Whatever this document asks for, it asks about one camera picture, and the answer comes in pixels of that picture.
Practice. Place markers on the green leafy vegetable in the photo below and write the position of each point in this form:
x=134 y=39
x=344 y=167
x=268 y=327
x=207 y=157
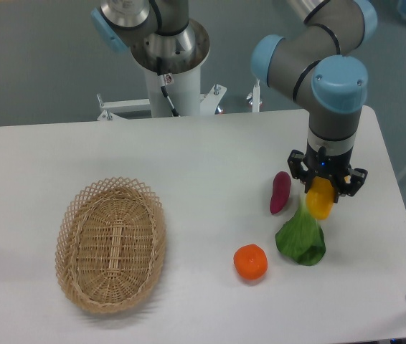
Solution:
x=301 y=238

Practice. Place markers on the yellow mango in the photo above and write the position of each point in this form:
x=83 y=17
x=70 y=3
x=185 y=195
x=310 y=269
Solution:
x=320 y=198

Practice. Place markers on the orange tangerine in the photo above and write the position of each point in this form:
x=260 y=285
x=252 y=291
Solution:
x=250 y=262

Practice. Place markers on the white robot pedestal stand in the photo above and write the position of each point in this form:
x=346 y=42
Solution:
x=171 y=66

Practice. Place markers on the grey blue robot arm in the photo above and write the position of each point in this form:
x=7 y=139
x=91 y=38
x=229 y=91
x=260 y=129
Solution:
x=316 y=70

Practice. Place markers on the oval wicker basket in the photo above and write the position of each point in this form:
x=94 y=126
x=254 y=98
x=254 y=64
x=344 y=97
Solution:
x=111 y=246

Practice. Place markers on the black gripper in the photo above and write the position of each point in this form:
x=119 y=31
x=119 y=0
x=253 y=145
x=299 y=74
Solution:
x=331 y=160

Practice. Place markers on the purple sweet potato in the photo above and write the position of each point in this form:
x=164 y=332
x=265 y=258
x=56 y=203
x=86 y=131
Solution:
x=281 y=189

